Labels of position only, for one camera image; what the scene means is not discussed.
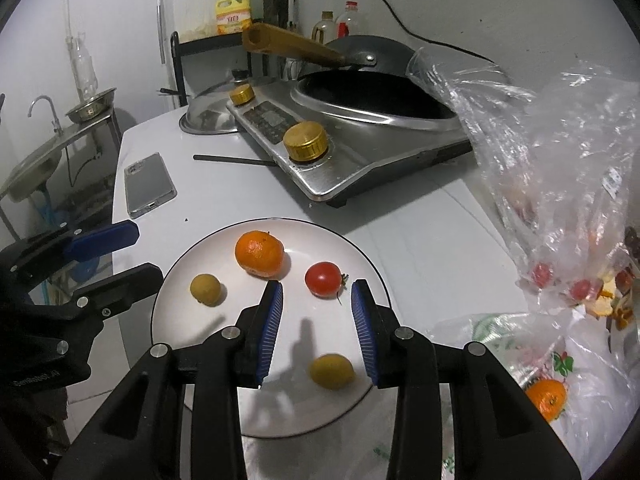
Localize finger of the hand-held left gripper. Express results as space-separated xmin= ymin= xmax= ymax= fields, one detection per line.
xmin=0 ymin=220 xmax=141 ymax=287
xmin=74 ymin=261 xmax=165 ymax=322

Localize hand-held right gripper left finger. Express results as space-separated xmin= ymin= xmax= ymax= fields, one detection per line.
xmin=52 ymin=280 xmax=286 ymax=480

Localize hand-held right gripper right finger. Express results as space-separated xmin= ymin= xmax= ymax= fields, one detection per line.
xmin=350 ymin=280 xmax=583 ymax=480

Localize brown longan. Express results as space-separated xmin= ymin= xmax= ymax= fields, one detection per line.
xmin=308 ymin=353 xmax=356 ymax=390
xmin=190 ymin=273 xmax=222 ymax=305

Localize red cherry tomato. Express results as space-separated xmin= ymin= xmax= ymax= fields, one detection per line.
xmin=305 ymin=261 xmax=348 ymax=301

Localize small mandarin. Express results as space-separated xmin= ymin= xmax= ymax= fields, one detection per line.
xmin=235 ymin=230 xmax=285 ymax=278
xmin=525 ymin=379 xmax=568 ymax=423

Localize white plate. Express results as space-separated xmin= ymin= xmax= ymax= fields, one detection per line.
xmin=150 ymin=218 xmax=392 ymax=438

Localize printed white plastic bag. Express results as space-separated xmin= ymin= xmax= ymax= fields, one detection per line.
xmin=350 ymin=310 xmax=636 ymax=480

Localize grey smartphone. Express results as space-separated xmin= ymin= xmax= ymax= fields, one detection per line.
xmin=124 ymin=152 xmax=177 ymax=219

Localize steel sink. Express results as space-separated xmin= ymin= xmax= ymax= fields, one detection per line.
xmin=0 ymin=95 xmax=123 ymax=241

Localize steel bowl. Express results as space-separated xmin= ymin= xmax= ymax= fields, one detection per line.
xmin=66 ymin=87 xmax=118 ymax=124

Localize steel faucet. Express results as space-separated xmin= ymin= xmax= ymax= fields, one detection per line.
xmin=28 ymin=95 xmax=63 ymax=136

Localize dark chopstick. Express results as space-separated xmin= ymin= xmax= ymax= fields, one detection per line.
xmin=193 ymin=154 xmax=277 ymax=166

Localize steel pot lid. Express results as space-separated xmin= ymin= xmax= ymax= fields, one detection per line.
xmin=179 ymin=70 xmax=256 ymax=136

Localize clear plastic bottle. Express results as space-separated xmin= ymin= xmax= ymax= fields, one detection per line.
xmin=72 ymin=32 xmax=98 ymax=101

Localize steel induction cooker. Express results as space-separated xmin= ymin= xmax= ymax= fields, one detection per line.
xmin=226 ymin=71 xmax=473 ymax=209

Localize black metal rack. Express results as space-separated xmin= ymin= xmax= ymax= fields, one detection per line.
xmin=170 ymin=31 xmax=266 ymax=111

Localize thin metal tube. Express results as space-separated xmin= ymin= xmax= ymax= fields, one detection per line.
xmin=155 ymin=0 xmax=167 ymax=65

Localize orange peels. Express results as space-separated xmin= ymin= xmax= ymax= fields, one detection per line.
xmin=585 ymin=270 xmax=638 ymax=331

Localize clear plastic bag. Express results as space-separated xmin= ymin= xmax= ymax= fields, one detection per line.
xmin=406 ymin=47 xmax=640 ymax=321

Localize yellow detergent bottle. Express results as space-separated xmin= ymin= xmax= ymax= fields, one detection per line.
xmin=215 ymin=0 xmax=252 ymax=36

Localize black wok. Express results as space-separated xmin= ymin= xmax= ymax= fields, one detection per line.
xmin=242 ymin=22 xmax=418 ymax=73

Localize cooking oil bottle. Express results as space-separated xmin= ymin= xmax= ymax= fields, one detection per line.
xmin=312 ymin=10 xmax=337 ymax=43

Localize red cap bottle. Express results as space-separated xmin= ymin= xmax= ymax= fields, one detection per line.
xmin=335 ymin=1 xmax=368 ymax=41

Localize blue hose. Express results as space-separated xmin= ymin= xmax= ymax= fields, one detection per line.
xmin=36 ymin=182 xmax=68 ymax=233

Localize black cooker power cable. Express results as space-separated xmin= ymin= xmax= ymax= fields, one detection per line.
xmin=339 ymin=0 xmax=503 ymax=68

